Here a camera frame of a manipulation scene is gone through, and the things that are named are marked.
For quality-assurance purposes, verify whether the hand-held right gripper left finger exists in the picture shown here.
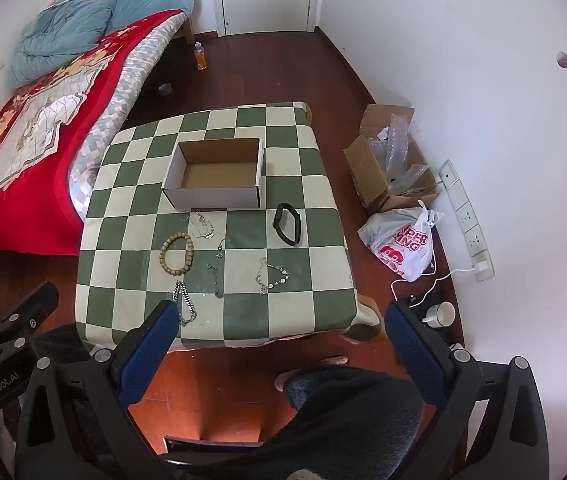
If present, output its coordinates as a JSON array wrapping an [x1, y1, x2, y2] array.
[[14, 300, 180, 480]]

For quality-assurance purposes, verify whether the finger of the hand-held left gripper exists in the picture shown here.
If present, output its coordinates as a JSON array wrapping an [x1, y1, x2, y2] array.
[[0, 281, 60, 362]]

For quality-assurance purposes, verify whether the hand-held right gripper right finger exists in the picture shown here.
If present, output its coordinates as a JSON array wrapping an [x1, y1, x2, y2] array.
[[385, 300, 550, 480]]

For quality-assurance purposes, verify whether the thick silver chain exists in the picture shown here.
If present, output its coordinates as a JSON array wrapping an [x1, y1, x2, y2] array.
[[172, 280, 198, 327]]

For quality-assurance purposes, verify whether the wooden bead bracelet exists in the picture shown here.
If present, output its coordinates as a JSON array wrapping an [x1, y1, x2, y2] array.
[[159, 232, 195, 276]]

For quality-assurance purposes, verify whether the silver charm bracelet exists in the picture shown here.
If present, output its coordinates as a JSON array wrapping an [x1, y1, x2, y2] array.
[[256, 257, 290, 296]]

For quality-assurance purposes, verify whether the silver necklace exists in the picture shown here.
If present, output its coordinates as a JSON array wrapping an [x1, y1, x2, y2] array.
[[186, 210, 215, 242]]

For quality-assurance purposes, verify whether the white cardboard box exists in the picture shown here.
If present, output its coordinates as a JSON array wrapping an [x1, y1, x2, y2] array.
[[161, 137, 265, 211]]

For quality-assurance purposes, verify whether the black wristband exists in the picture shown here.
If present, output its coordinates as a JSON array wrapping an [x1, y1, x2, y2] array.
[[272, 202, 305, 247]]

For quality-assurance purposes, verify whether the white mug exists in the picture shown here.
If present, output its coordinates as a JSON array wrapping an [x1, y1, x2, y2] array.
[[422, 301, 457, 328]]

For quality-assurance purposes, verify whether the white printed plastic bag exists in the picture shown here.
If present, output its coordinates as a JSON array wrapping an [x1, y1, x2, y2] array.
[[357, 200, 445, 282]]

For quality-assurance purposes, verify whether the person's foot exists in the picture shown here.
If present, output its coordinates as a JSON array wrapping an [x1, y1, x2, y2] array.
[[274, 355, 350, 393]]

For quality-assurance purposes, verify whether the green checkered tablecloth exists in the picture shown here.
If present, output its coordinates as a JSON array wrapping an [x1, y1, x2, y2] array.
[[74, 101, 381, 350]]

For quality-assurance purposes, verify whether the white power strip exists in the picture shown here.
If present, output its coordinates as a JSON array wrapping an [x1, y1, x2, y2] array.
[[438, 159, 495, 282]]

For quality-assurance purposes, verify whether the brown cardboard box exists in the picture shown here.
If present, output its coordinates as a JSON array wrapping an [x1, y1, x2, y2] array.
[[343, 104, 441, 216]]

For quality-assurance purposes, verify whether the clear bubble wrap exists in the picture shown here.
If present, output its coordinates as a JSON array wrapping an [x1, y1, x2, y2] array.
[[368, 114, 437, 196]]

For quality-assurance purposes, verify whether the bed with red blanket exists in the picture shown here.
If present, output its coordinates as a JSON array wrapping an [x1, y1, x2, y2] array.
[[0, 10, 186, 256]]

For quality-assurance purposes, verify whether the blue quilt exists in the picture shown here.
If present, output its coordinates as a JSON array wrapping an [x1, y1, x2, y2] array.
[[10, 0, 199, 86]]

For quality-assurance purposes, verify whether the white charger cable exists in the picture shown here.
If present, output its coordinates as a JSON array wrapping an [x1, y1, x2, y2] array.
[[391, 265, 479, 311]]

